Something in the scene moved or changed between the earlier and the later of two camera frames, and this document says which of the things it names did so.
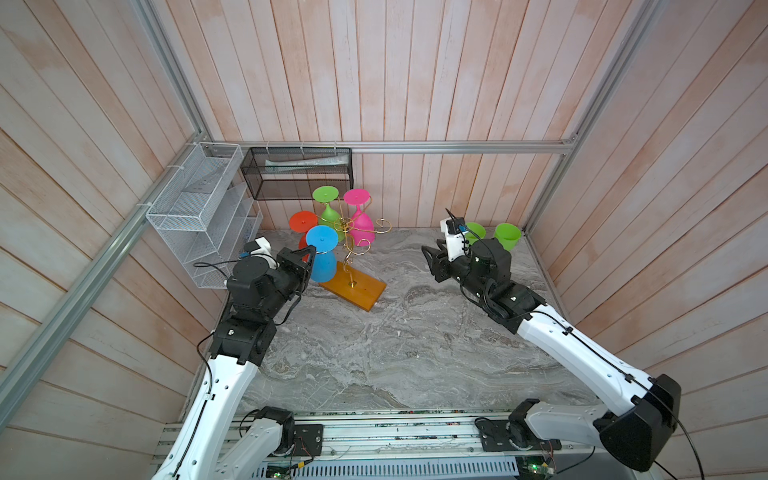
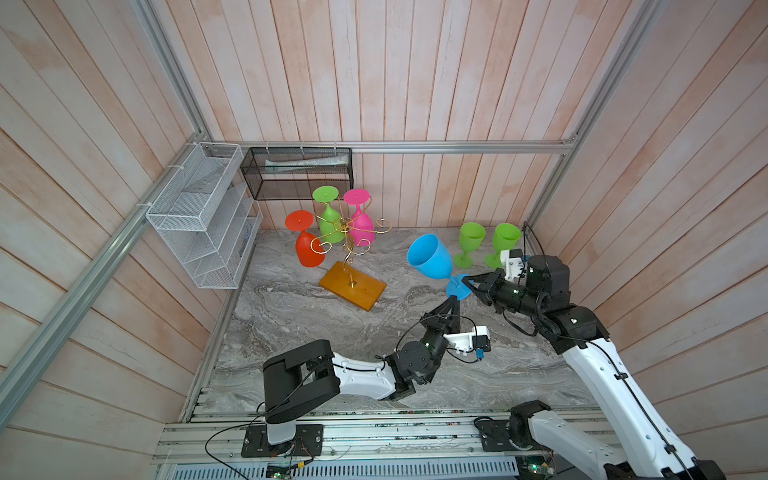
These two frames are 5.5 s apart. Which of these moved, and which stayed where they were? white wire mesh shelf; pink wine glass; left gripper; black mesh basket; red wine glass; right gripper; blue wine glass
Moved: blue wine glass; left gripper; right gripper
Stayed: white wire mesh shelf; black mesh basket; red wine glass; pink wine glass
